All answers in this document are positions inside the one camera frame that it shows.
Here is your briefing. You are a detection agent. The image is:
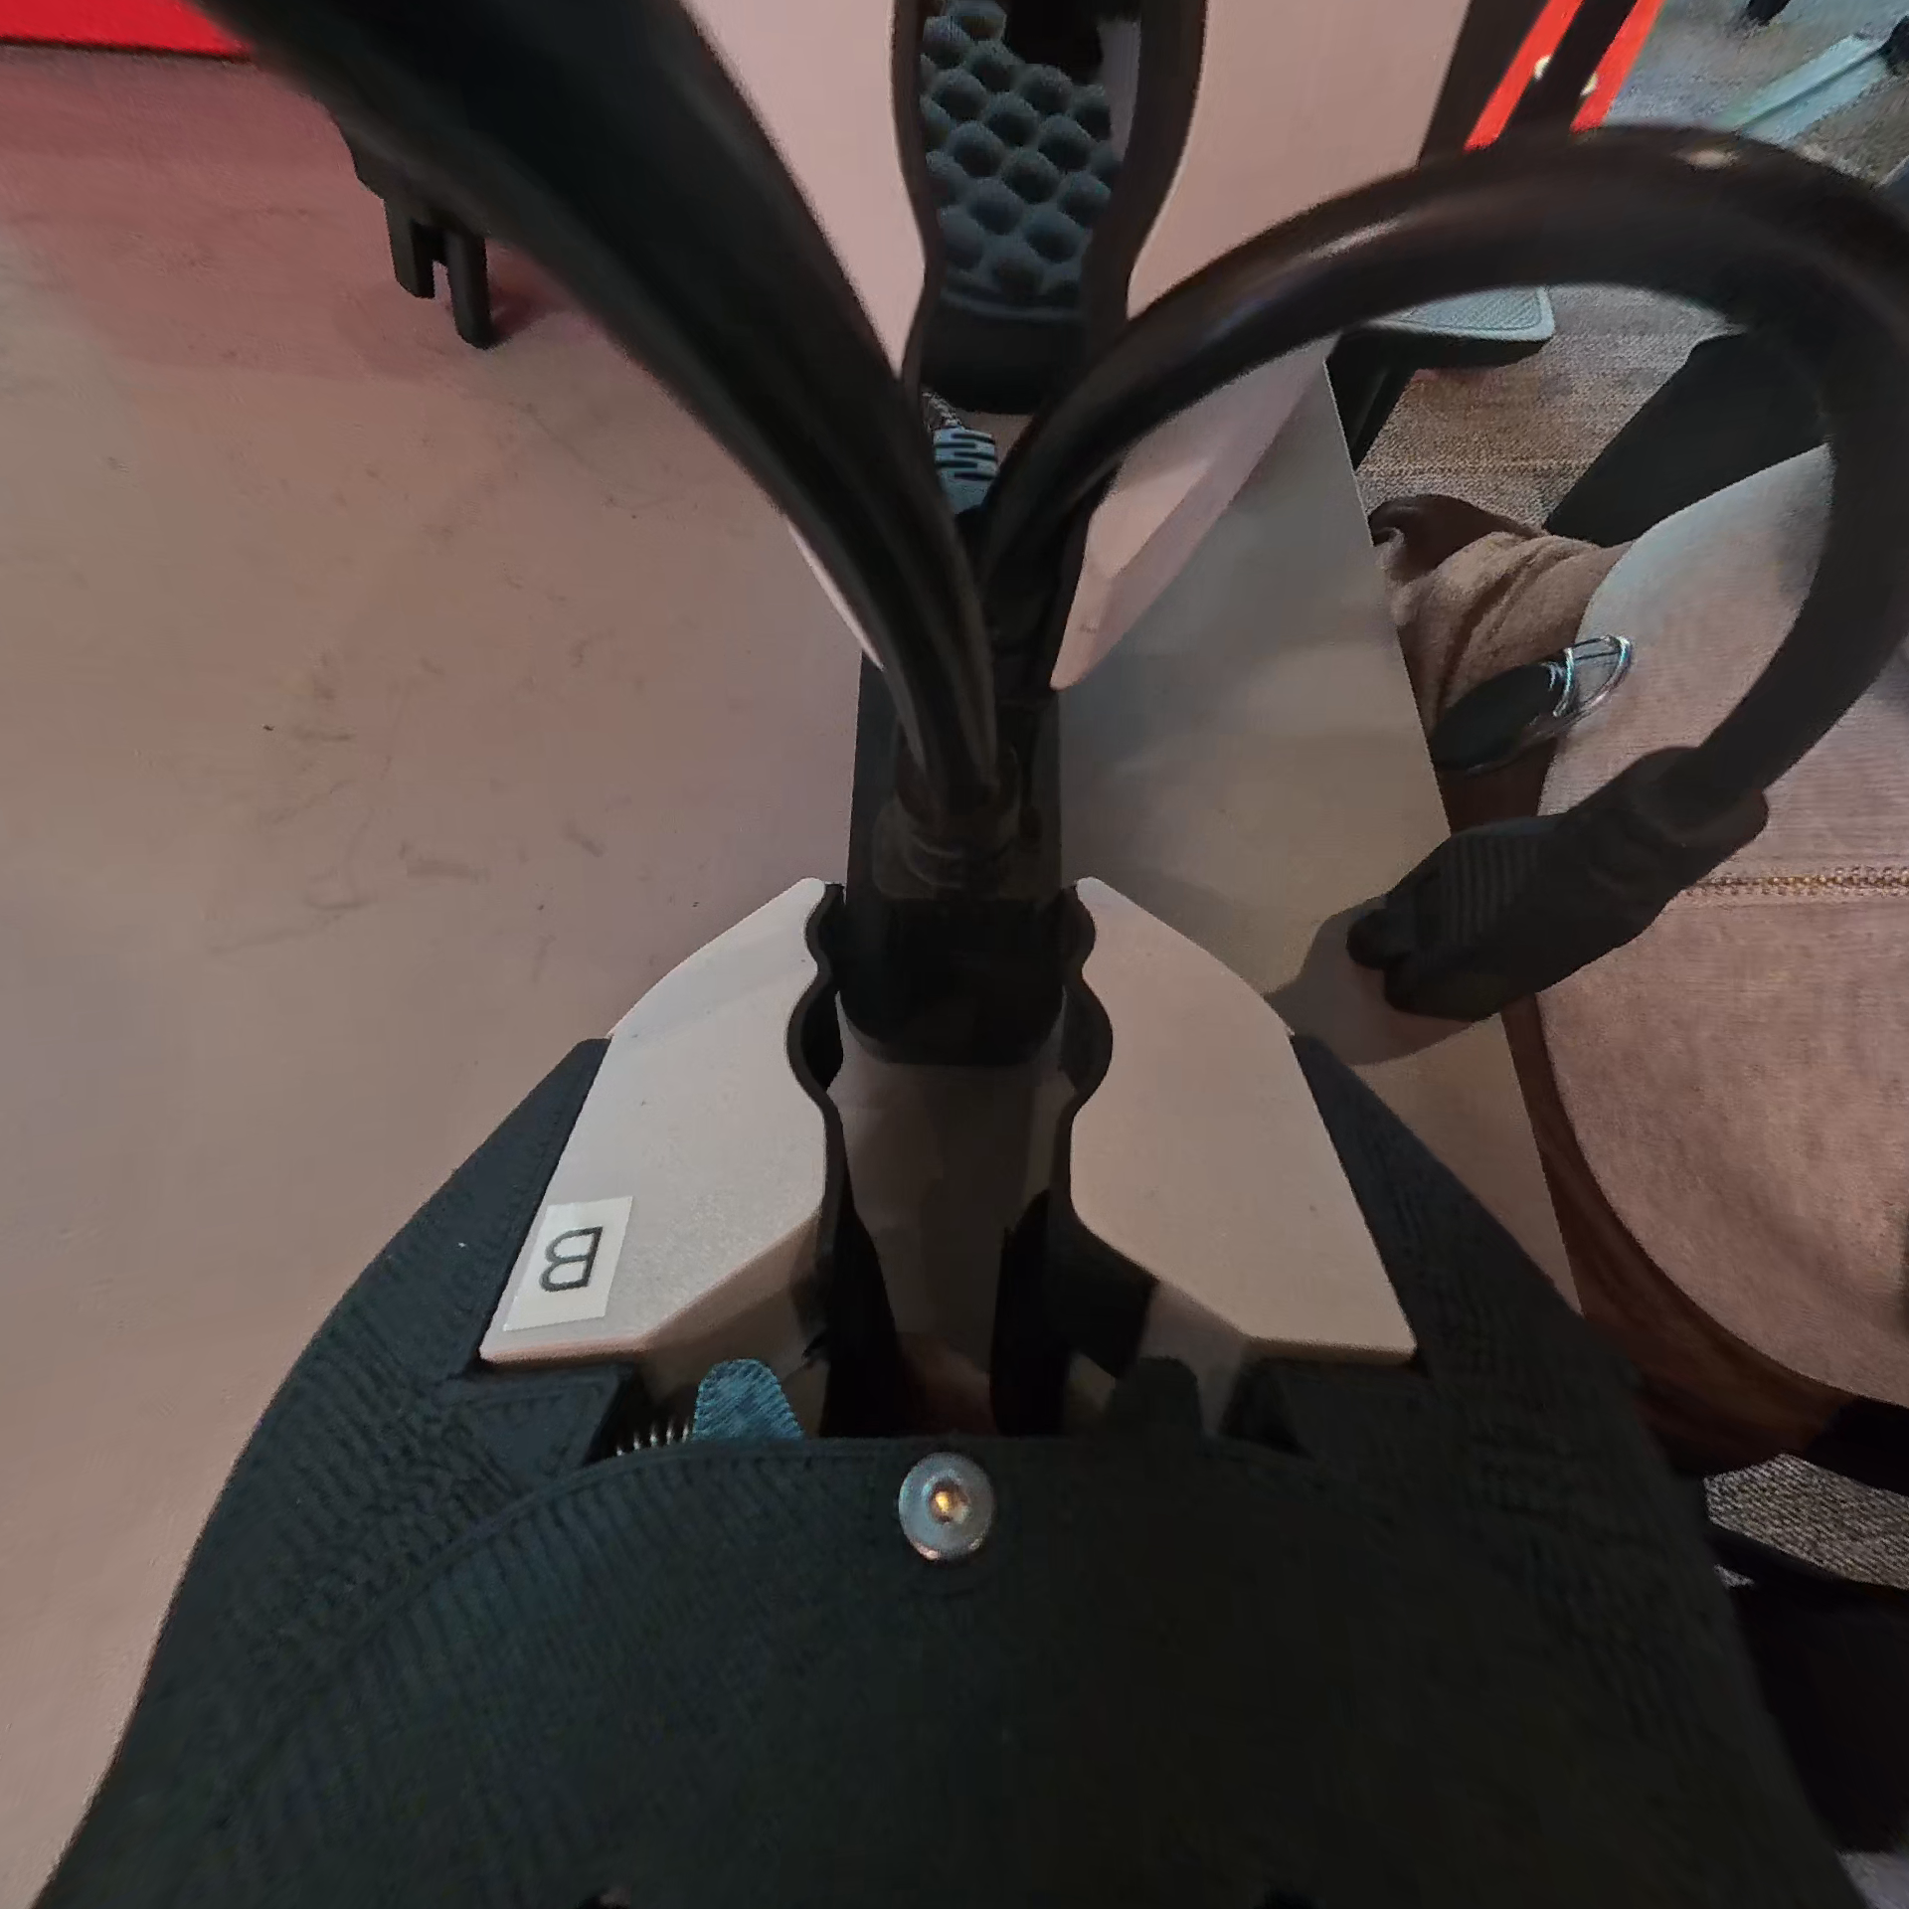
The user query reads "grey mesh office chair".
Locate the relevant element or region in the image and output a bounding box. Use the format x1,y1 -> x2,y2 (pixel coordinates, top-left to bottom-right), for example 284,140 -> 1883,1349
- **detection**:
1327,285 -> 1560,463
1705,1455 -> 1909,1591

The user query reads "black extension socket block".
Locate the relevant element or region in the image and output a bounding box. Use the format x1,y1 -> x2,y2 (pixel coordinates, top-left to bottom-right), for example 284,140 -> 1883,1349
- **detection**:
1346,752 -> 1768,1022

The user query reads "black slanted bar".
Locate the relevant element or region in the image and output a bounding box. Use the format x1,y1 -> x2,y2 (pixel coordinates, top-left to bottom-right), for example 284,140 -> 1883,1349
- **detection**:
1551,335 -> 1837,555

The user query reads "person in grey hoodie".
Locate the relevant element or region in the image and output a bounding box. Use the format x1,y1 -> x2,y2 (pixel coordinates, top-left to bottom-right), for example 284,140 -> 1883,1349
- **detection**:
1537,447 -> 1909,1404

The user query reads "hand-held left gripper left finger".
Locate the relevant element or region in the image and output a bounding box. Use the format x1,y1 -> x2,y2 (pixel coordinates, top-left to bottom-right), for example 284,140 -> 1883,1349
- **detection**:
478,878 -> 843,1369

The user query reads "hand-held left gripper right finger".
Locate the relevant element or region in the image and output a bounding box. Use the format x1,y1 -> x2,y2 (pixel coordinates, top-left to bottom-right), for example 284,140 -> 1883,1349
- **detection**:
1066,878 -> 1419,1366

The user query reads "orange and black striped frame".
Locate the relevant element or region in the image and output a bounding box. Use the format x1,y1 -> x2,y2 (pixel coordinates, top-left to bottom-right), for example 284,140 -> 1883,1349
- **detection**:
1469,0 -> 1665,153

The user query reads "black key fob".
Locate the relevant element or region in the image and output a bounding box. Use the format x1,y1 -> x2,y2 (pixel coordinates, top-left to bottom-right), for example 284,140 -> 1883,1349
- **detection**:
1433,663 -> 1585,772

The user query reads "short black power cable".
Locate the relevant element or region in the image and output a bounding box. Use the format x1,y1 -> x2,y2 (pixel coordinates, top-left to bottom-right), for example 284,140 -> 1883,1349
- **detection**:
977,123 -> 1909,837

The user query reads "grey braided cable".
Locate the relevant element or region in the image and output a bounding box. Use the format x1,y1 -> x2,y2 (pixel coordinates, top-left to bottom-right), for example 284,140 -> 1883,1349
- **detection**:
916,391 -> 1004,515

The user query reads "red plastic bin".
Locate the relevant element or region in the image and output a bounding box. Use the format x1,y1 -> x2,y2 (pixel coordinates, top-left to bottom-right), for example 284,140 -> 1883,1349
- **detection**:
0,0 -> 255,62

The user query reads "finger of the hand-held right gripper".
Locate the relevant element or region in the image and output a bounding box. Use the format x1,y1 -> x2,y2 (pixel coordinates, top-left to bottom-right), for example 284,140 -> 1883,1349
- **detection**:
699,0 -> 935,661
1051,0 -> 1472,694

